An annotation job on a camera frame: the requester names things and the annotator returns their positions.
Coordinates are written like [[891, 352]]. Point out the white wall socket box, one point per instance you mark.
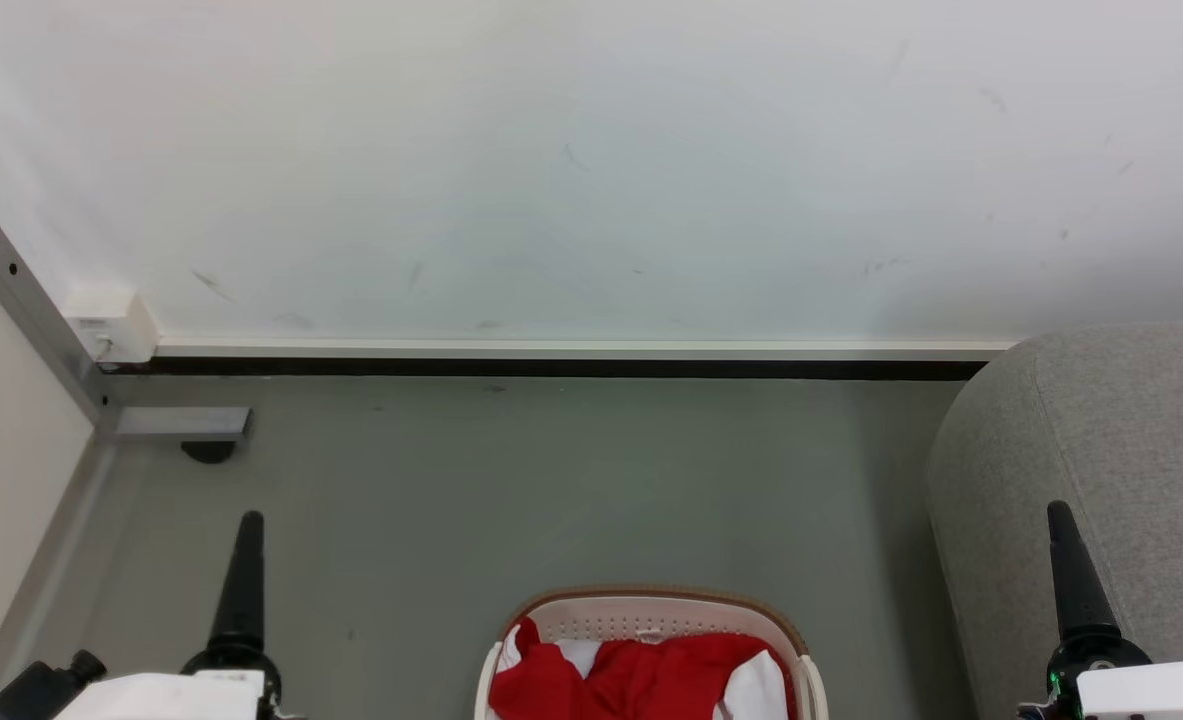
[[111, 322]]

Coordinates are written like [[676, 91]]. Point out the grey metal frame post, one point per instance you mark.
[[46, 330]]

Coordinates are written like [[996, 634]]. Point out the black round frame foot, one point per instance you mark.
[[209, 451]]

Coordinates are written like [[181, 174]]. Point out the white laundry basket brown rim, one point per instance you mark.
[[651, 610]]

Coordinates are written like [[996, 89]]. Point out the grey upholstered seat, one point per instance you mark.
[[1111, 480]]

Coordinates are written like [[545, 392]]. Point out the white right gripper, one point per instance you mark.
[[1141, 690]]

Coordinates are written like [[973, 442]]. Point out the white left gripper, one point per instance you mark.
[[181, 695]]

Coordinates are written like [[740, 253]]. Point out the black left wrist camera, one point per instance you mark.
[[36, 692]]

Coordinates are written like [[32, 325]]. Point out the white and black baseboard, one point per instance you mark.
[[571, 360]]

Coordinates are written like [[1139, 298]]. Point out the red and white garment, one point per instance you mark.
[[641, 675]]

